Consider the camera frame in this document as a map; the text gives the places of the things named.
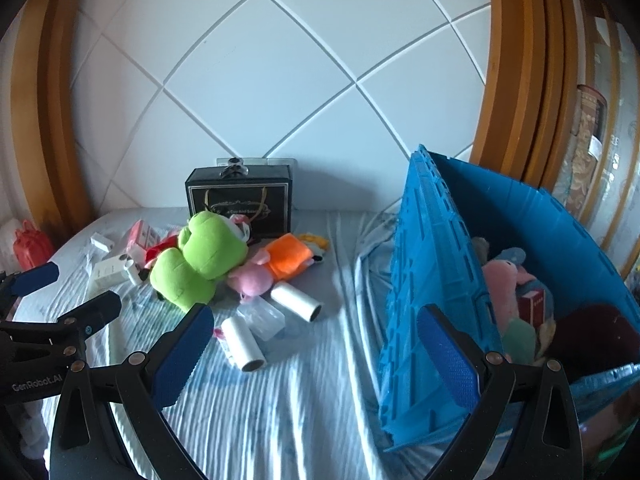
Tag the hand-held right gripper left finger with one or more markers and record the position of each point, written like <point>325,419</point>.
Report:
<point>180,355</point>

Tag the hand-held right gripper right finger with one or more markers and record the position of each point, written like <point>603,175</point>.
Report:
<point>447,360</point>

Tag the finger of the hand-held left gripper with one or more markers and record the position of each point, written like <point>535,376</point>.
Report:
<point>35,277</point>
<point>95,312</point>

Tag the white lint roll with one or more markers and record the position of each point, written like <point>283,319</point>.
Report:
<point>242,345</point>
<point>297,305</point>

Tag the pink tissue box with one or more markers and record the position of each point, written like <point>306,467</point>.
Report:
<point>140,235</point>

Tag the blue plastic crate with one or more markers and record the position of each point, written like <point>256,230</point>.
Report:
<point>430,270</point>

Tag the pink pig plush red dress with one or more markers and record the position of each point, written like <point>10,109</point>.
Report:
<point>162,250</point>

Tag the green frog plush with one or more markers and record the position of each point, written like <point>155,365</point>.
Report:
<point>200,255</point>

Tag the red plastic container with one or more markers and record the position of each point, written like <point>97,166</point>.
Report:
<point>30,250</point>

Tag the white carton box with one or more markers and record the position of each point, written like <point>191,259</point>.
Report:
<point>110,270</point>

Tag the pale green plush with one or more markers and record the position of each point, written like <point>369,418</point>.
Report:
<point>520,342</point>

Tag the clear plastic box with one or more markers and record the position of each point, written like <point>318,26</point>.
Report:
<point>262,317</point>

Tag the pink pig plush blue body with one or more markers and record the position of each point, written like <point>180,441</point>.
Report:
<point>502,285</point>

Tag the small red box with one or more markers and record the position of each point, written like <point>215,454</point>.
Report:
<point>532,309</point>

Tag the light blue striped bed sheet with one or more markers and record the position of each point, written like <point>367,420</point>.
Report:
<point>280,410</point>

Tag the pink pig plush orange dress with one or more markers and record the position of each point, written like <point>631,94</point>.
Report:
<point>287,257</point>

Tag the black gift box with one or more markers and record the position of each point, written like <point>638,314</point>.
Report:
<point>235,200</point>

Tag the small yellow white toy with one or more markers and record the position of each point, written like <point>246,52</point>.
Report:
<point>316,250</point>

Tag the floral patterned bedding bag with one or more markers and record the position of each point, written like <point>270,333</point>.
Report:
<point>595,135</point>

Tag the white padded wooden headboard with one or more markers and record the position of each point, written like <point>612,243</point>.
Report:
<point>300,85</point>

